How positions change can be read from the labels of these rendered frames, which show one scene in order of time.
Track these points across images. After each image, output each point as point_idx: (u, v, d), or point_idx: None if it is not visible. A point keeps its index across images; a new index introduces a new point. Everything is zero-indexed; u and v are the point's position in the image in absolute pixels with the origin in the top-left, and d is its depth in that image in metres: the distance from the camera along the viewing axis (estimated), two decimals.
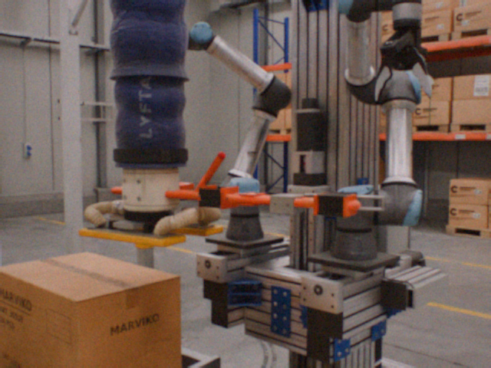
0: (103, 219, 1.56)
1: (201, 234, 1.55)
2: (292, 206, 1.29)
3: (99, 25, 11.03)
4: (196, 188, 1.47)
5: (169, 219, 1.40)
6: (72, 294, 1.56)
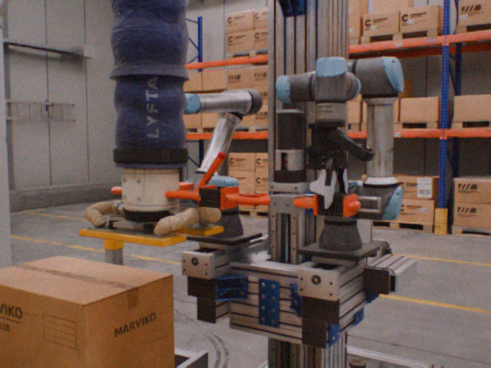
0: (103, 219, 1.56)
1: (201, 234, 1.55)
2: (292, 206, 1.29)
3: (2, 18, 10.32)
4: (196, 188, 1.47)
5: (169, 219, 1.40)
6: (74, 297, 1.52)
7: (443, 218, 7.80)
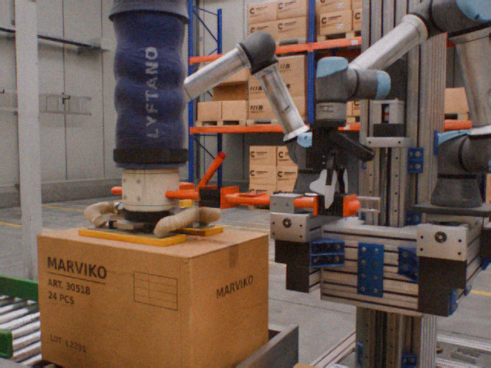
0: (103, 219, 1.56)
1: (201, 234, 1.55)
2: (292, 206, 1.29)
3: None
4: (196, 188, 1.47)
5: (169, 219, 1.40)
6: (174, 251, 1.32)
7: None
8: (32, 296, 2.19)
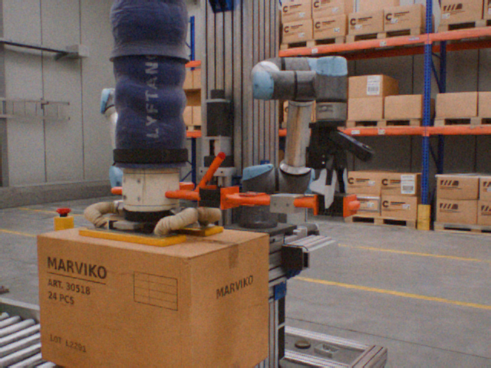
0: (103, 219, 1.56)
1: (201, 234, 1.55)
2: (292, 206, 1.29)
3: None
4: (196, 188, 1.47)
5: (169, 219, 1.40)
6: (174, 251, 1.32)
7: (426, 214, 7.92)
8: None
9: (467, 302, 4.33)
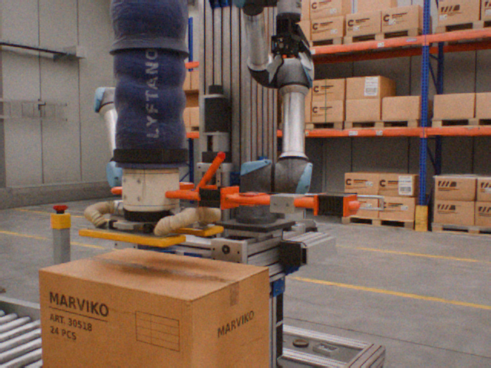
0: (103, 219, 1.56)
1: (201, 234, 1.55)
2: (292, 206, 1.29)
3: None
4: (196, 188, 1.47)
5: (169, 219, 1.40)
6: (176, 292, 1.33)
7: (423, 215, 7.92)
8: None
9: (465, 302, 4.33)
